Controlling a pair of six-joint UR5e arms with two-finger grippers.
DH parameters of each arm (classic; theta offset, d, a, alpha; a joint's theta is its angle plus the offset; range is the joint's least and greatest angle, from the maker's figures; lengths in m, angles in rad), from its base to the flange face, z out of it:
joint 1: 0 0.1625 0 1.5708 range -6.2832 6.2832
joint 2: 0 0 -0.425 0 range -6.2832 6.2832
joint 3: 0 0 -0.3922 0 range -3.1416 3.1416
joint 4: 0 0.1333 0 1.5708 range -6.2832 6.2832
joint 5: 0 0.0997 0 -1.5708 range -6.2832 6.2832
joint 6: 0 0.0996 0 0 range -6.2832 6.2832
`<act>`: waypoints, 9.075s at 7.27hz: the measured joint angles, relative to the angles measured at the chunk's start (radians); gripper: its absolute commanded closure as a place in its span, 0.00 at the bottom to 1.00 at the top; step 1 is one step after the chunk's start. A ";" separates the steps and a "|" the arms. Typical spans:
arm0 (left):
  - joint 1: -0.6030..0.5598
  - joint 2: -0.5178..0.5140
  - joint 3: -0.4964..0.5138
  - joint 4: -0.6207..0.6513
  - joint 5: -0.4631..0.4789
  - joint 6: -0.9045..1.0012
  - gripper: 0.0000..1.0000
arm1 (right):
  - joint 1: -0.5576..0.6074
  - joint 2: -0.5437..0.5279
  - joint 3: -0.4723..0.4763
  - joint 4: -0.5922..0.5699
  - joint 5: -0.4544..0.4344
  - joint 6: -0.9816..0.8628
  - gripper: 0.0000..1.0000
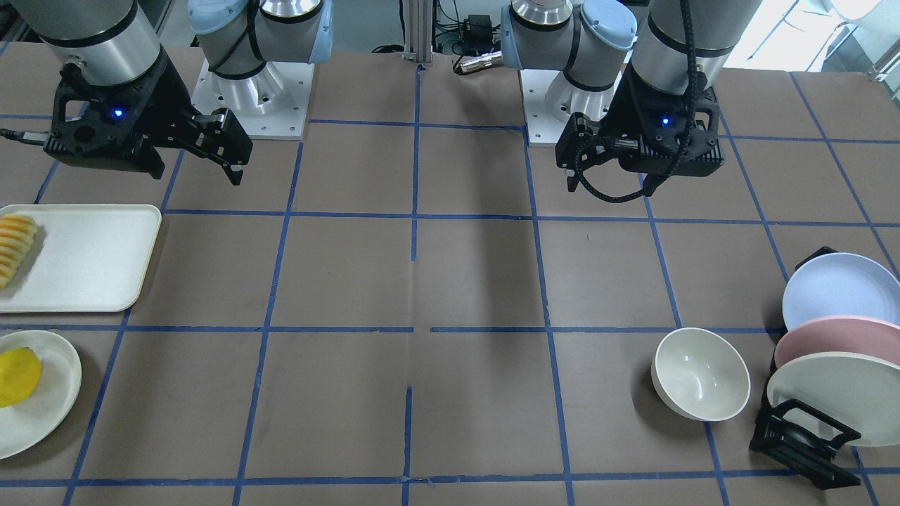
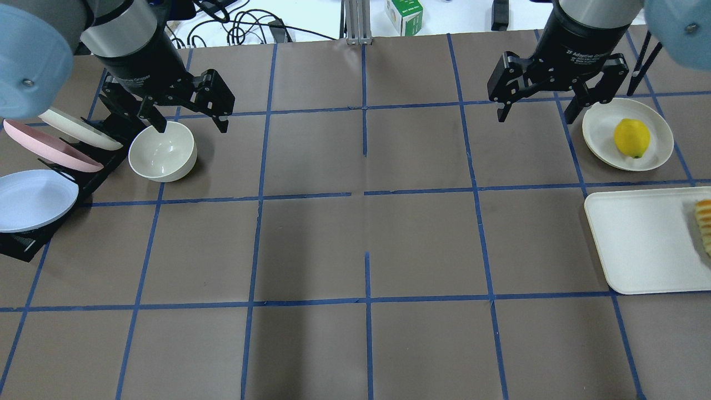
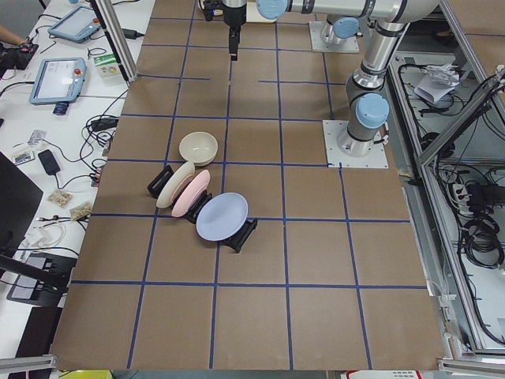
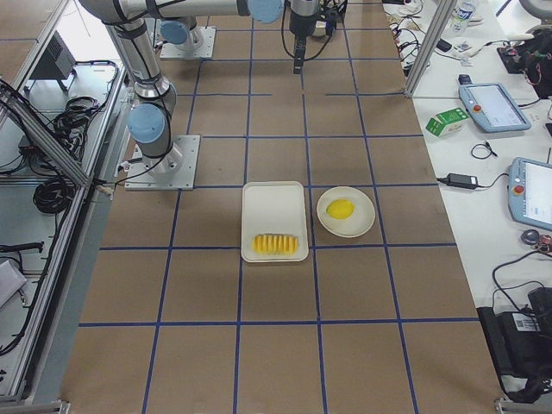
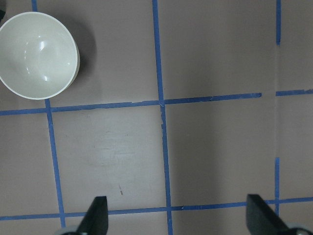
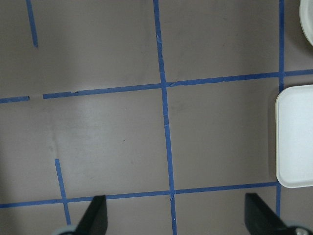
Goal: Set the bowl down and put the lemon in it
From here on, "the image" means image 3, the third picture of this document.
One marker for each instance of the black monitor stand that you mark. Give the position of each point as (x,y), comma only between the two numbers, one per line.
(43,278)

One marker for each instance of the blue teach pendant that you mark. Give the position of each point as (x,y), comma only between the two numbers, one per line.
(58,80)
(77,26)

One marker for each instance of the black power adapter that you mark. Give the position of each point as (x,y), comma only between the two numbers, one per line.
(102,124)

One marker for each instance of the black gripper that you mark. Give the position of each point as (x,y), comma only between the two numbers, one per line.
(233,17)

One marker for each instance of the cream plate in rack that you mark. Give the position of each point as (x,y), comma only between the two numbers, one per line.
(177,182)

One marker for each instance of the lavender blue plate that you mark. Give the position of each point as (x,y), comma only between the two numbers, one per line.
(222,217)

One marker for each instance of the cream ceramic bowl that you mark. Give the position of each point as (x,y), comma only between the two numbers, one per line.
(199,148)

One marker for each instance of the white power strip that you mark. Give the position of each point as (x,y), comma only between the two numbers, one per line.
(459,196)

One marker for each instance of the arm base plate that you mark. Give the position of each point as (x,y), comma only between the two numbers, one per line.
(343,151)
(349,47)

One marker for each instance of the aluminium frame post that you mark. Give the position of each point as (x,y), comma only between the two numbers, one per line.
(108,19)

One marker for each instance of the near blue teach pendant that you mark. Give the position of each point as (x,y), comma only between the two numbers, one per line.
(58,80)

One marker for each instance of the black plate rack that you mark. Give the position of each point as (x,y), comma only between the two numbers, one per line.
(235,242)

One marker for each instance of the crumpled white paper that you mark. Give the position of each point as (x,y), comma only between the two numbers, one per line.
(437,82)

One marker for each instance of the pink plate in rack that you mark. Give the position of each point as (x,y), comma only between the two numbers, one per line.
(191,193)

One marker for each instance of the person hand at edge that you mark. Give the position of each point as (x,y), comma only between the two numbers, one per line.
(11,38)

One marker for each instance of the black phone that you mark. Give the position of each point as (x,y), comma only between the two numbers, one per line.
(48,161)

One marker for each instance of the green white small box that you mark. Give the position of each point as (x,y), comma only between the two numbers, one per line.
(106,65)

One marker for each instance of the far blue teach pendant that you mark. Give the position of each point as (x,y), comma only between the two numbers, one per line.
(77,26)

